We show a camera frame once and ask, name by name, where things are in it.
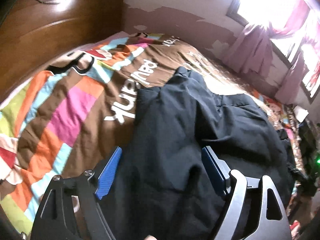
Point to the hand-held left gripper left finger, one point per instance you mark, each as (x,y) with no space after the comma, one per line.
(110,172)

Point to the colourful cloth pile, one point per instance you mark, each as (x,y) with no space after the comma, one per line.
(272,110)

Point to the colourful printed blanket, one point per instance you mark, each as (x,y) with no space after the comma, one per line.
(65,110)

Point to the window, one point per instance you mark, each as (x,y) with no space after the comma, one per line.
(265,0)

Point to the black puffer jacket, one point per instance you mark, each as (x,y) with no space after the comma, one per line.
(180,130)

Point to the wooden headboard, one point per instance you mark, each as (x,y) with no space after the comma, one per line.
(50,35)

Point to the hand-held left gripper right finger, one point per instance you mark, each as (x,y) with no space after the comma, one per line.
(212,166)

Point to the pink curtain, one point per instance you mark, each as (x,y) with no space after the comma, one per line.
(255,45)

